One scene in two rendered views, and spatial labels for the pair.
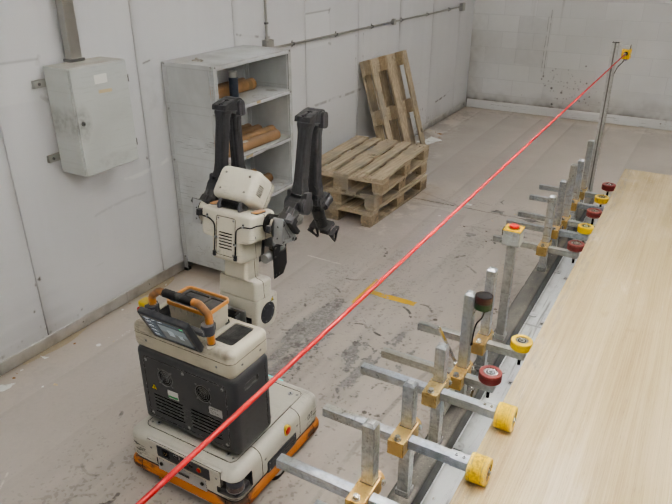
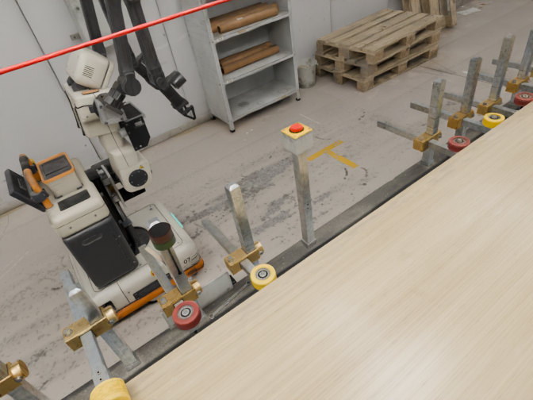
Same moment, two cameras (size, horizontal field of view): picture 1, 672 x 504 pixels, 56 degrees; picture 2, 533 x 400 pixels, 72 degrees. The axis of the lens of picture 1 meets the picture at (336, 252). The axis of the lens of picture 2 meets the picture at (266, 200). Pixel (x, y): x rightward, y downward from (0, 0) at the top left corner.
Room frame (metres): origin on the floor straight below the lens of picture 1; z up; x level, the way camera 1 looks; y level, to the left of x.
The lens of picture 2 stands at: (1.42, -1.13, 1.80)
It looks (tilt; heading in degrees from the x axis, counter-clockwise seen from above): 40 degrees down; 31
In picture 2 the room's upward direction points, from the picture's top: 11 degrees counter-clockwise
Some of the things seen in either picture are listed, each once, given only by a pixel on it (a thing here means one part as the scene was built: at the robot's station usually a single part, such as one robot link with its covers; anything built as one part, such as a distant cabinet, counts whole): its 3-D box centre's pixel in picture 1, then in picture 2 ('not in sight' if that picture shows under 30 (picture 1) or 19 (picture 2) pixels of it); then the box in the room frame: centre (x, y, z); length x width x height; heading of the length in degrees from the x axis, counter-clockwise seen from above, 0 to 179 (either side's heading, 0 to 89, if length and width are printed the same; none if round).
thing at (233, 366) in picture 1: (208, 363); (90, 213); (2.31, 0.56, 0.59); 0.55 x 0.34 x 0.83; 60
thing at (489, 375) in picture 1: (489, 383); (190, 321); (1.82, -0.54, 0.85); 0.08 x 0.08 x 0.11
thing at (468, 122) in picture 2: (546, 229); (450, 117); (3.20, -1.15, 0.84); 0.43 x 0.03 x 0.04; 60
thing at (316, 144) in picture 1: (314, 159); (143, 36); (2.69, 0.09, 1.40); 0.11 x 0.06 x 0.43; 60
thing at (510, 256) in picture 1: (505, 291); (304, 200); (2.35, -0.72, 0.93); 0.05 x 0.05 x 0.45; 60
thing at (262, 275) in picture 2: (520, 351); (265, 283); (2.02, -0.70, 0.85); 0.08 x 0.08 x 0.11
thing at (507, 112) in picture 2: (555, 220); (478, 104); (3.42, -1.27, 0.80); 0.43 x 0.03 x 0.04; 60
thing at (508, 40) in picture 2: (567, 203); (496, 85); (3.43, -1.33, 0.90); 0.04 x 0.04 x 0.48; 60
